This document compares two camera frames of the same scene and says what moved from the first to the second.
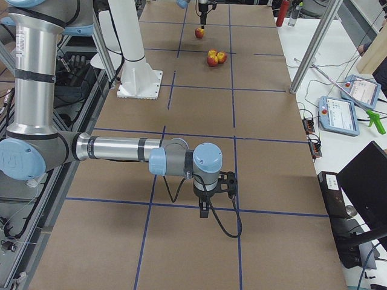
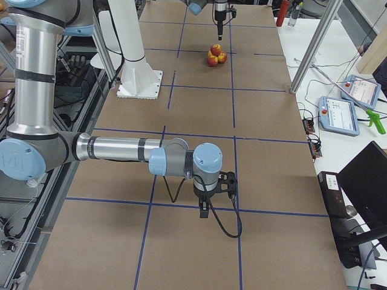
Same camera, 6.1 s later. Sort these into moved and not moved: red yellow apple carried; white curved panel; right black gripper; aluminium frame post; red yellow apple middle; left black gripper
Moved: left black gripper; red yellow apple carried
Not moved: aluminium frame post; right black gripper; white curved panel; red yellow apple middle
